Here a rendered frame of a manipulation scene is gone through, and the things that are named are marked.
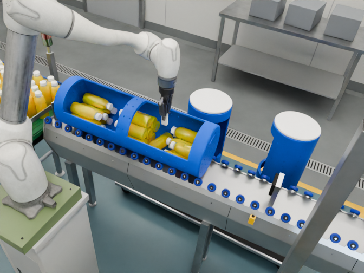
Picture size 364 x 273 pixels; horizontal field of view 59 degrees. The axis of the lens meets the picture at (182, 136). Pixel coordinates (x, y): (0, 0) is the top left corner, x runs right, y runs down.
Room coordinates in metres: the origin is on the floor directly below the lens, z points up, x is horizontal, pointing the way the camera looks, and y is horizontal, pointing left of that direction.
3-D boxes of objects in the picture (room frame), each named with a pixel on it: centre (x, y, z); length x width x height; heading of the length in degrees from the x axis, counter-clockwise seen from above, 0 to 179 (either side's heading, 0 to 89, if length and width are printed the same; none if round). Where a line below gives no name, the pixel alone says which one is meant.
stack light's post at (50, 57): (2.03, 0.98, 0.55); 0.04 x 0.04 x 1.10; 68
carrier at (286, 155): (1.57, -0.69, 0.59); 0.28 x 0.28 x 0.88
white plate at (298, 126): (1.57, -0.69, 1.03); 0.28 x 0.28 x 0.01
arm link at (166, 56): (1.30, 0.10, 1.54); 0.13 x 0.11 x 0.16; 37
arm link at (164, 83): (1.29, 0.09, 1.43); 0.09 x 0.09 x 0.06
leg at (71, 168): (1.46, 0.72, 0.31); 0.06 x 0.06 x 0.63; 68
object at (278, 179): (1.06, -0.48, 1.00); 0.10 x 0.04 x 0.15; 158
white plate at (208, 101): (1.74, -0.16, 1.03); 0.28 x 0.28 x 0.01
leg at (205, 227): (1.10, -0.19, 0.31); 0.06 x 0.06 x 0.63; 68
